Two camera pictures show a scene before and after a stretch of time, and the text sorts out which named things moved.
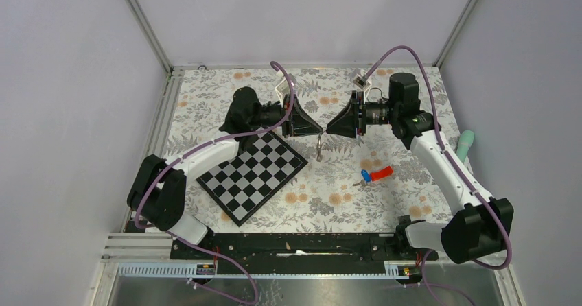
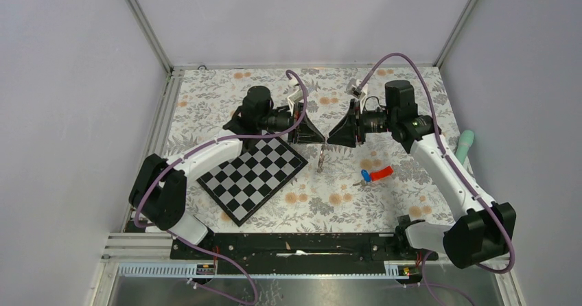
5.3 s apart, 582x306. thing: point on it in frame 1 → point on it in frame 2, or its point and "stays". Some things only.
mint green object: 466,140 stays
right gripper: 347,122 → 353,125
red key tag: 381,173 stays
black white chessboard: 241,184 stays
